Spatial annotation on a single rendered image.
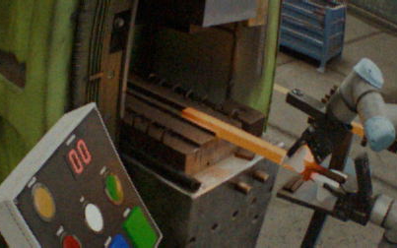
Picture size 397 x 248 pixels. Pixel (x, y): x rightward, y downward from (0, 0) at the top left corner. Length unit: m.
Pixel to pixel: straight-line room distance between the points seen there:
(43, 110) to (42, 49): 0.13
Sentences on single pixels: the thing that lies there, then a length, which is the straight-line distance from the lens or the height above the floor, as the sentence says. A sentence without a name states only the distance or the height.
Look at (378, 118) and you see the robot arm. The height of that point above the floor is 1.23.
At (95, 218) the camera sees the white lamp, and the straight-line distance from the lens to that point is 0.80.
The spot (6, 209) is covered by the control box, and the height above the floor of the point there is 1.18.
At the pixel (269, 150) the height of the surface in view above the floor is 1.01.
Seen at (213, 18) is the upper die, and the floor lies 1.29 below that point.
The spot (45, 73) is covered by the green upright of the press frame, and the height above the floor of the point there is 1.21.
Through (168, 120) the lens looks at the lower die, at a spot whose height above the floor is 0.99.
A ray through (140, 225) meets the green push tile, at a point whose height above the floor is 1.02.
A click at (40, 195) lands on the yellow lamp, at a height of 1.17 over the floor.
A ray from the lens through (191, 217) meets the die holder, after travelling 1.23.
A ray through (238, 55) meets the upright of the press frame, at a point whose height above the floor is 1.09.
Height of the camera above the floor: 1.58
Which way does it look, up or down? 27 degrees down
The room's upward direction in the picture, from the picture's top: 7 degrees clockwise
